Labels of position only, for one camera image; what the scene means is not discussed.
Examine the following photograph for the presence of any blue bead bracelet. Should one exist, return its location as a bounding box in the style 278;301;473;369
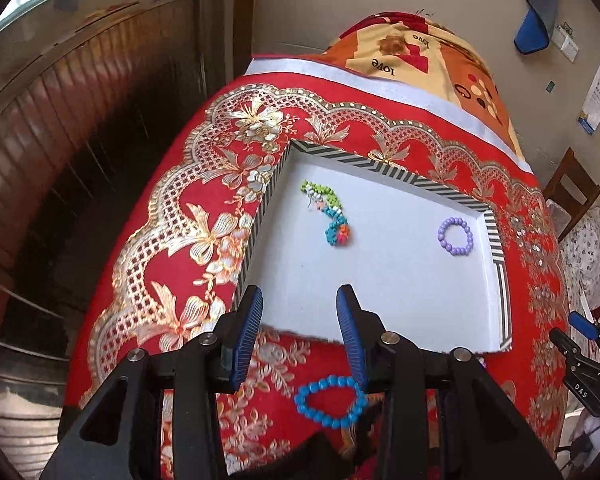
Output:
293;374;370;430

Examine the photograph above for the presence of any purple bead bracelet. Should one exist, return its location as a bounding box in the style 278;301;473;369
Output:
436;216;476;257

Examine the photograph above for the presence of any floral fabric cover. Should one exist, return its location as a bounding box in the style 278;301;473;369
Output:
560;206;600;310

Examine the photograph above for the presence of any red floral bedspread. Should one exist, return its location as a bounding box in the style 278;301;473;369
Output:
64;51;567;448

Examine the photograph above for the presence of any wooden chair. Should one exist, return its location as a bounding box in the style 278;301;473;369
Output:
543;148;600;242

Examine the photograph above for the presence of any striped white tray box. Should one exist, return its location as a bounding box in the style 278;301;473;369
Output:
237;141;513;353

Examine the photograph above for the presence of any blue grey hanging cloth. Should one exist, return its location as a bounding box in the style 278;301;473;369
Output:
514;0;558;55

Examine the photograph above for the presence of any orange patterned blanket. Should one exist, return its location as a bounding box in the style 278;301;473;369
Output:
306;12;524;157

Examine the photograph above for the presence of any white wall switch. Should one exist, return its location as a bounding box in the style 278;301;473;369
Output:
552;23;579;63

